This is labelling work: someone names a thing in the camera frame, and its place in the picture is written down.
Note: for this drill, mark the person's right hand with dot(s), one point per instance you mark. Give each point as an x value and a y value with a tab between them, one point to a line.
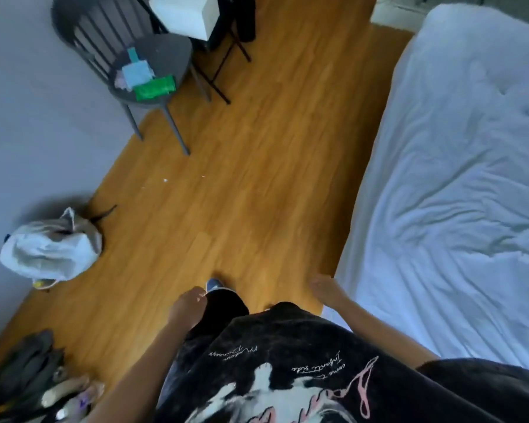
327	290

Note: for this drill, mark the person's left hand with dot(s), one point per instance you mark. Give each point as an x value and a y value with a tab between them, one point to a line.
188	309

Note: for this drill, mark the person's right fingers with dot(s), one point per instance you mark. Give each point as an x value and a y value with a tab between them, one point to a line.
318	282

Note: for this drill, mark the person's left fingers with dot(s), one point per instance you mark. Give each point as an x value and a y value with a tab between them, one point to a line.
199	295

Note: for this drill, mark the person's left forearm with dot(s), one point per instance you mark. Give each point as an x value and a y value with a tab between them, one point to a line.
134	378

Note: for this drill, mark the person's right forearm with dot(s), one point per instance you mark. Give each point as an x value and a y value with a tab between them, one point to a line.
383	332

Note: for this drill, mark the blue slipper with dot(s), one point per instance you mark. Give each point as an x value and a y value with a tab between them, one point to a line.
214	285

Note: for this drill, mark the black trousers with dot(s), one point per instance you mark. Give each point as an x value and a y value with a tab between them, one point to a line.
211	321

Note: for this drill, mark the black printed shirt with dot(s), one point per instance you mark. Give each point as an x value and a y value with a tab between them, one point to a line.
335	374

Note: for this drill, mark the white plastic bag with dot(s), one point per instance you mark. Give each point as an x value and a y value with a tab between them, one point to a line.
50	248

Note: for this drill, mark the bed with white sheet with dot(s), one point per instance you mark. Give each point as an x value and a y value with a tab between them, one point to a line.
454	184

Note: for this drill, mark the pile of shoes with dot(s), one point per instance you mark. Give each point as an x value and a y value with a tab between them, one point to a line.
31	383

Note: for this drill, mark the green packet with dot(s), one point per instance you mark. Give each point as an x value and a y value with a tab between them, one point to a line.
154	88

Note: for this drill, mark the light blue folded cloth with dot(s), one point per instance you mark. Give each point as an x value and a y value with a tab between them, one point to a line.
136	72

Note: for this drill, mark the grey spindle-back chair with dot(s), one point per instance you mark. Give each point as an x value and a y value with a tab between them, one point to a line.
128	61

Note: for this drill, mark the black hanging garment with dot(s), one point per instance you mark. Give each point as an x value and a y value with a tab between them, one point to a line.
245	17

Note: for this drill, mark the white box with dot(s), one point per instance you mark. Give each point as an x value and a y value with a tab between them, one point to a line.
186	14

